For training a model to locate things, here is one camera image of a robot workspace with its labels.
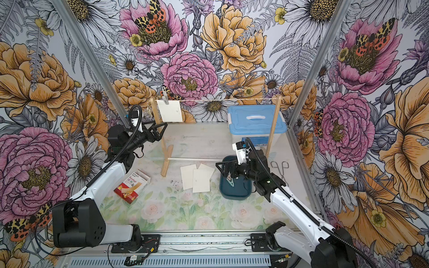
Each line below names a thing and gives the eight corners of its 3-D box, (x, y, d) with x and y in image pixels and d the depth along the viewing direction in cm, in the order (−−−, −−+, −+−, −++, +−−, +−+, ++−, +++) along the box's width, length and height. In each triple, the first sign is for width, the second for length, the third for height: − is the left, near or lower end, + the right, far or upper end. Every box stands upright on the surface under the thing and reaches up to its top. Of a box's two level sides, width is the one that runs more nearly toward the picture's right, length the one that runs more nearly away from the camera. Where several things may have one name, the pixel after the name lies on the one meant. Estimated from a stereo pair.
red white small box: (117, 194, 91) (113, 191, 87) (140, 171, 100) (137, 167, 96) (130, 205, 87) (126, 201, 84) (153, 180, 96) (151, 176, 92)
